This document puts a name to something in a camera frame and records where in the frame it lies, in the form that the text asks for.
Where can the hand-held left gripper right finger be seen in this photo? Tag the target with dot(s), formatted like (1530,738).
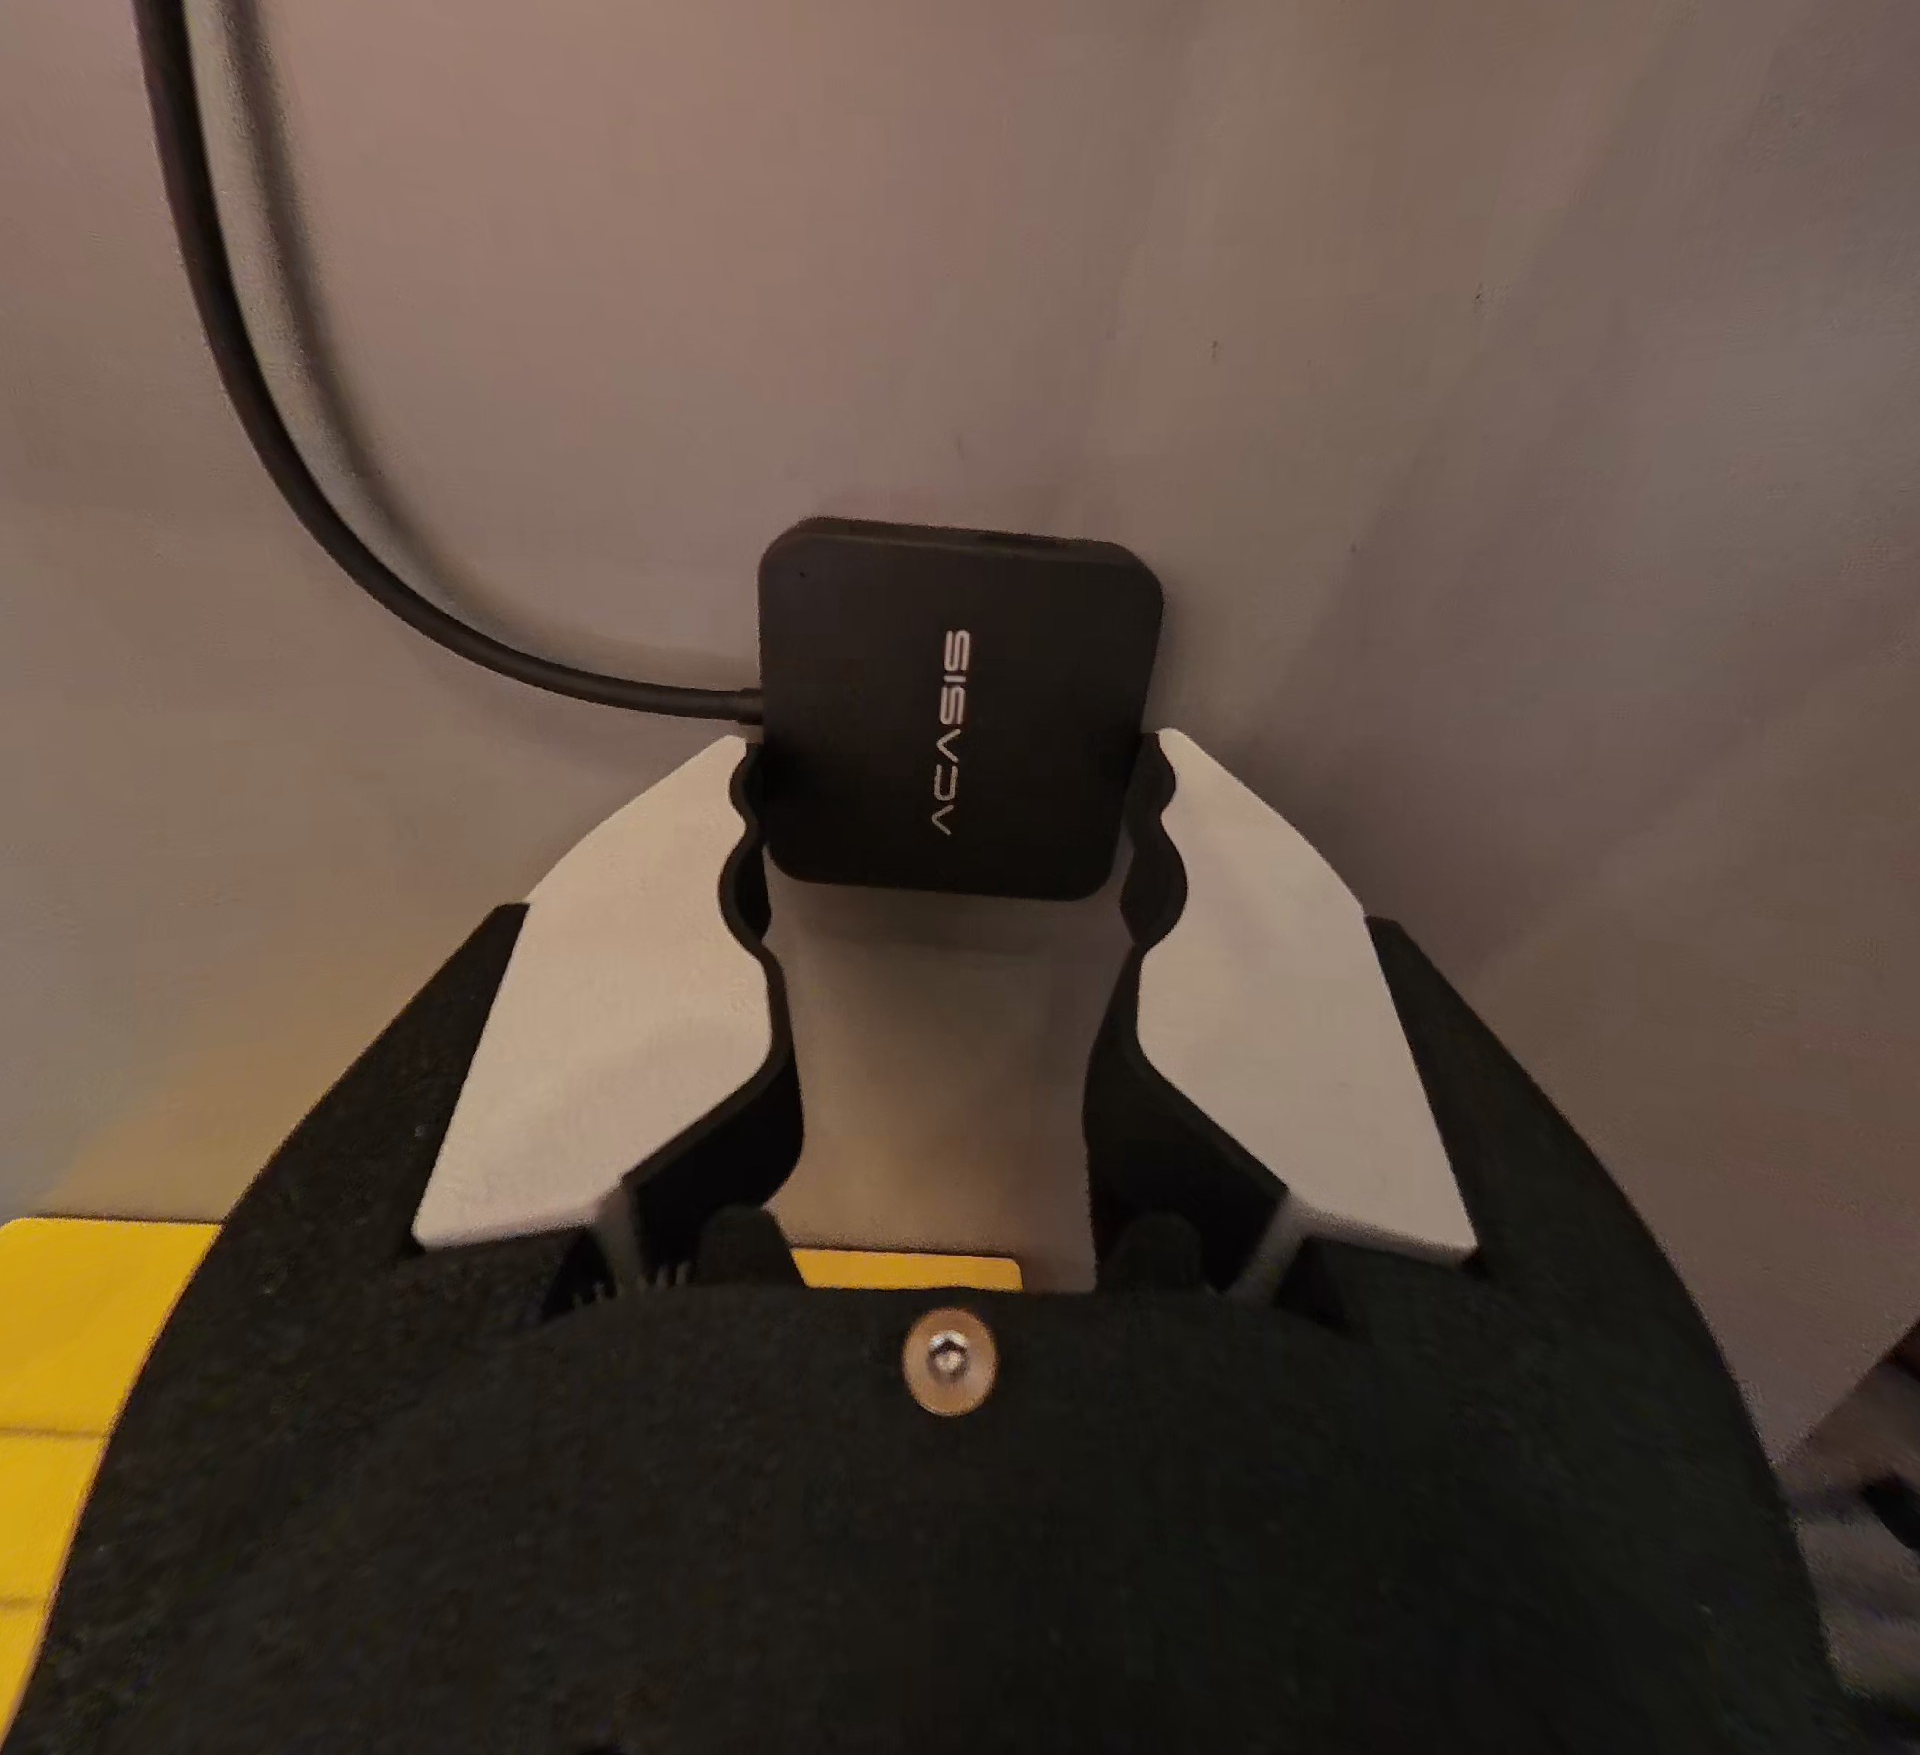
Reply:
(1276,1020)

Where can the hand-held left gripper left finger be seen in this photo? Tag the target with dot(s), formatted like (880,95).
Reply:
(600,1005)

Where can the yellow plastic bin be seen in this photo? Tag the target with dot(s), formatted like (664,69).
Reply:
(75,1351)

